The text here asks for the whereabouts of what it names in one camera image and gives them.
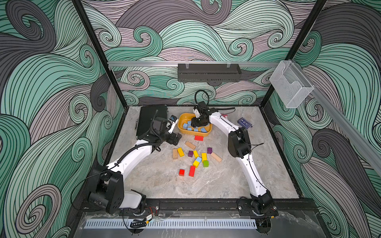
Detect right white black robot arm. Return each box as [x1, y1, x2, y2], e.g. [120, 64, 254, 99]
[191, 102, 276, 216]

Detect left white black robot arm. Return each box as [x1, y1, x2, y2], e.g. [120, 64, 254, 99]
[87, 115, 182, 214]

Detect natural wood block left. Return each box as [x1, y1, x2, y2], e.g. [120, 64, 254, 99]
[173, 149, 178, 160]

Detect yellow block left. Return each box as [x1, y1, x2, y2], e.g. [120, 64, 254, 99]
[177, 148, 185, 157]

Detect natural wood block top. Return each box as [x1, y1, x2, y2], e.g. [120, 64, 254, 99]
[185, 141, 196, 150]

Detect yellow plastic basket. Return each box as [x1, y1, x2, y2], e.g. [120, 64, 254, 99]
[177, 113, 212, 137]

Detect yellow small long block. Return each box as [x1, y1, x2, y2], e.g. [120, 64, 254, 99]
[193, 150, 199, 158]

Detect red cube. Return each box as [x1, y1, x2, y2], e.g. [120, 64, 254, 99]
[179, 169, 185, 177]

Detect yellow long block centre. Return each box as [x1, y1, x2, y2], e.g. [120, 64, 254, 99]
[201, 153, 207, 161]

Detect black hard case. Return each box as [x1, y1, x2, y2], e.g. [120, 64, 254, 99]
[136, 105, 168, 140]

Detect red long block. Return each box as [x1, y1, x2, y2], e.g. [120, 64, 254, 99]
[189, 166, 196, 177]

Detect natural wood long block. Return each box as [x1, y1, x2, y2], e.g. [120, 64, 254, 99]
[211, 152, 222, 163]

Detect dark blue small card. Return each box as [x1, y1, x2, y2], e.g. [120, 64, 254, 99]
[237, 118, 253, 129]

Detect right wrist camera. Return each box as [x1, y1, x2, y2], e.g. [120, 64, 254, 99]
[193, 101, 208, 118]

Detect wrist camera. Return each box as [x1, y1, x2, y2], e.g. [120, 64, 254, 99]
[167, 115, 179, 134]
[193, 101, 208, 118]

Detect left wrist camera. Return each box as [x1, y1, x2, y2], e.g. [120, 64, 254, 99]
[167, 115, 179, 134]

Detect black wall shelf tray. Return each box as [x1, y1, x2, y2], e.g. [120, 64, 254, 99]
[177, 63, 242, 83]

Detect clear acrylic wall holder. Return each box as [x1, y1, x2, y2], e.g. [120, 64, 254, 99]
[270, 60, 314, 109]

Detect white slotted cable duct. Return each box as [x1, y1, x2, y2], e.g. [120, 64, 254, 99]
[84, 218, 257, 230]

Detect black front rail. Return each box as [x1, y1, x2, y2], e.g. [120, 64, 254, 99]
[94, 197, 317, 219]

